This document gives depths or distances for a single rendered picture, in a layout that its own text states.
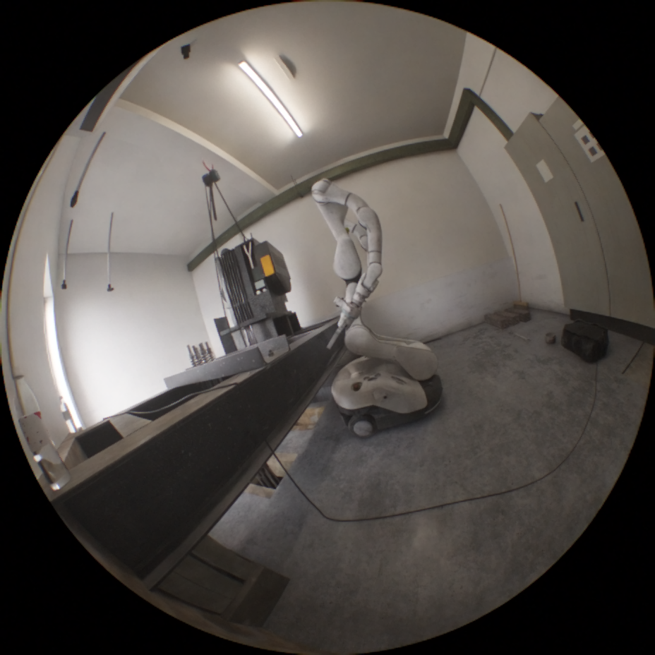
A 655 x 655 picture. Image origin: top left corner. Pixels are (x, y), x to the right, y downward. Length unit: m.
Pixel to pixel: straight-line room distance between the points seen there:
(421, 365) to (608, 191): 1.87
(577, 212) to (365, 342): 1.99
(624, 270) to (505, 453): 1.49
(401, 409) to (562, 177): 2.11
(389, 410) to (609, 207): 2.04
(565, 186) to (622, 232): 0.57
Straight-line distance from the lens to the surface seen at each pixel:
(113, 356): 3.30
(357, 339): 1.07
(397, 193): 2.90
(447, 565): 0.78
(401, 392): 1.02
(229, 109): 2.34
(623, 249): 1.88
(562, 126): 2.02
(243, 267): 1.80
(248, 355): 0.70
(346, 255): 1.09
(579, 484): 0.98
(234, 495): 0.58
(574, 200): 2.03
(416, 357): 1.13
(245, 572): 0.73
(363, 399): 1.02
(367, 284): 0.91
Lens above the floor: 0.76
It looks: 4 degrees down
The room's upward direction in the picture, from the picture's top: 19 degrees counter-clockwise
